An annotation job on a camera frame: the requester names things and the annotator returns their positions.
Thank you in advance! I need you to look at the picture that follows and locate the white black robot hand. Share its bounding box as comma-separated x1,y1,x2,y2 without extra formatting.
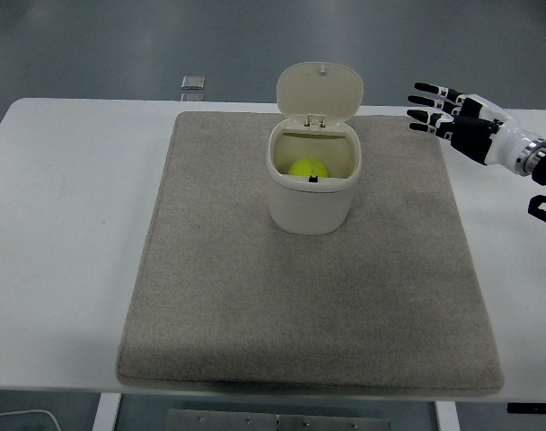
406,81,537,174

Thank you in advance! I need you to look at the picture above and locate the yellow-green tennis ball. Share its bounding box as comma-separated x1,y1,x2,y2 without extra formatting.
287,157,331,180

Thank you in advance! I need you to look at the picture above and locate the cream bin with hinged lid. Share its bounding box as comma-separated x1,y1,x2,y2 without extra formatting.
266,62,364,236

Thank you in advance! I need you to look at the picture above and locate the black table control panel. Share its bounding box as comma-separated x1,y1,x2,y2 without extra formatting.
506,402,546,414

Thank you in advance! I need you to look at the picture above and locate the beige fabric mat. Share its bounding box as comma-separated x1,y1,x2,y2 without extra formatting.
114,110,505,397

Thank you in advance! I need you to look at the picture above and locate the white table leg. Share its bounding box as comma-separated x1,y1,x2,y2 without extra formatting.
434,400,458,431
92,392,121,431

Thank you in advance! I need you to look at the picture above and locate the grey metal plate with screws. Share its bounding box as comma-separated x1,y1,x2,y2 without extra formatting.
165,408,393,431

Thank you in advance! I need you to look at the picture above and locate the white cable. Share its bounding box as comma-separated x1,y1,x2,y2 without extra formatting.
0,409,61,431

